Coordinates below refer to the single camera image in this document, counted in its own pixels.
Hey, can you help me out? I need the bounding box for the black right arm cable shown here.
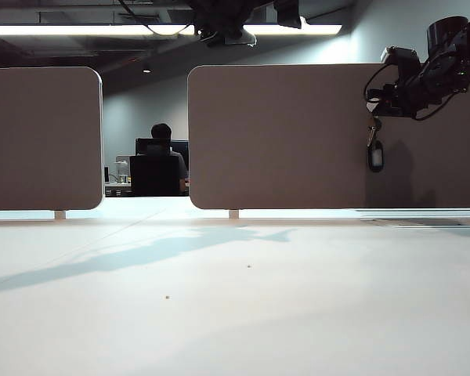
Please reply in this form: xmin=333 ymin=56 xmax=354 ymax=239
xmin=412 ymin=88 xmax=461 ymax=121

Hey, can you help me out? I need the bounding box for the black office chair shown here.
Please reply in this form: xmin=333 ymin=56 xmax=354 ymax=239
xmin=129 ymin=144 xmax=180 ymax=198

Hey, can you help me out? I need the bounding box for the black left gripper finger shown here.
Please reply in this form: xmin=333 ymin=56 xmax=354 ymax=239
xmin=198 ymin=28 xmax=230 ymax=48
xmin=224 ymin=27 xmax=259 ymax=48

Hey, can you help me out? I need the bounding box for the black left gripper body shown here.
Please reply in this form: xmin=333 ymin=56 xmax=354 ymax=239
xmin=186 ymin=0 xmax=260 ymax=33

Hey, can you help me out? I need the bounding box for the clear jar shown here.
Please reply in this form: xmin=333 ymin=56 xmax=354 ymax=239
xmin=115 ymin=156 xmax=131 ymax=183

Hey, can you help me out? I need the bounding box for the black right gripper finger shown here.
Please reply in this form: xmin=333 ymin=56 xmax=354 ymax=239
xmin=374 ymin=100 xmax=401 ymax=118
xmin=367 ymin=83 xmax=395 ymax=104

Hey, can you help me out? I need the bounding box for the seated person dark hair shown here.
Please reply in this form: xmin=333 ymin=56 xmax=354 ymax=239
xmin=136 ymin=123 xmax=190 ymax=197

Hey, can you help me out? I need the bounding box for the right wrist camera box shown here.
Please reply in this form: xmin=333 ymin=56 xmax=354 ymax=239
xmin=379 ymin=45 xmax=420 ymax=66

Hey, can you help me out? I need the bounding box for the wide beige desk partition panel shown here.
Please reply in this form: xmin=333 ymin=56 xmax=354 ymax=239
xmin=186 ymin=63 xmax=470 ymax=211

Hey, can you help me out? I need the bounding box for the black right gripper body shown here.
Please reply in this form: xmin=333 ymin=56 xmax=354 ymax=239
xmin=390 ymin=58 xmax=424 ymax=118

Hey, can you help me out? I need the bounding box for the cluttered background desk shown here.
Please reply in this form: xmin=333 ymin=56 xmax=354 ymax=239
xmin=103 ymin=181 xmax=191 ymax=198

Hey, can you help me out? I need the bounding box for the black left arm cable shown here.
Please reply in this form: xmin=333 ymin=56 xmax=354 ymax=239
xmin=116 ymin=0 xmax=195 ymax=37

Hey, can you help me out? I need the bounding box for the long ceiling light strip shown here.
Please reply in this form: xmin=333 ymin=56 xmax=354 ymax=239
xmin=0 ymin=23 xmax=343 ymax=38

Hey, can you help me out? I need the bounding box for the black computer monitor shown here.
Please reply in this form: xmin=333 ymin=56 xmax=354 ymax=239
xmin=170 ymin=141 xmax=190 ymax=162
xmin=135 ymin=137 xmax=172 ymax=157

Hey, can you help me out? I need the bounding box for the black looped gripper cable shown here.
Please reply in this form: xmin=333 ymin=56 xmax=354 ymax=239
xmin=363 ymin=62 xmax=395 ymax=105

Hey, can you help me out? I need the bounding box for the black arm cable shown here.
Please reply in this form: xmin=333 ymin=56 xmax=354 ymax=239
xmin=116 ymin=0 xmax=195 ymax=37
xmin=412 ymin=88 xmax=461 ymax=121

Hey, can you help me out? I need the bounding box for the bunch of keys with tag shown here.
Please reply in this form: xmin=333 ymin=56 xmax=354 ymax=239
xmin=365 ymin=113 xmax=385 ymax=174

